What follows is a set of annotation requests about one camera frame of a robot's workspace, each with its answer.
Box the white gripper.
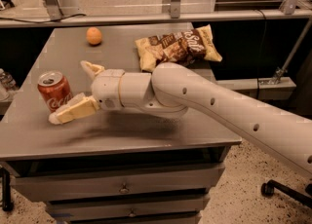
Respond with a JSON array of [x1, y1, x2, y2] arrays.
[[49, 60, 125, 125]]

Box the red coke can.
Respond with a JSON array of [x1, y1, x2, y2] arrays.
[[37, 70, 72, 112]]

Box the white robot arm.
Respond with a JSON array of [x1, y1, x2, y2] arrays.
[[49, 60, 312, 177]]

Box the orange fruit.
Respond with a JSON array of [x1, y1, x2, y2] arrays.
[[86, 27, 102, 45]]

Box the plastic water bottle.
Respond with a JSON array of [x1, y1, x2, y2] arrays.
[[0, 68, 18, 91]]

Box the grey drawer cabinet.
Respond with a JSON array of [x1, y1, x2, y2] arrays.
[[0, 23, 241, 224]]

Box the top grey drawer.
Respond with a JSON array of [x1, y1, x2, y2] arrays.
[[12, 164, 225, 202]]

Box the grey drawer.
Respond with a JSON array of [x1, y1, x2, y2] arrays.
[[47, 194, 210, 222], [12, 164, 225, 202]]

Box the yellow brown chip bag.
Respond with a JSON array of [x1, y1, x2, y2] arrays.
[[136, 24, 222, 72]]

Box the black stand leg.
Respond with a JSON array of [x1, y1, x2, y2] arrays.
[[0, 168, 14, 212]]

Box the lower grey metal beam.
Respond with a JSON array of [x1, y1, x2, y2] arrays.
[[216, 77, 296, 100]]

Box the black office chair base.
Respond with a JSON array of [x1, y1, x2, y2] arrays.
[[260, 180, 312, 208]]

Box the black cable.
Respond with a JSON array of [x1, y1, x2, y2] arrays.
[[0, 13, 88, 24]]

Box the grey metal rail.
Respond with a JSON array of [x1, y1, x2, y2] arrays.
[[0, 9, 312, 28]]

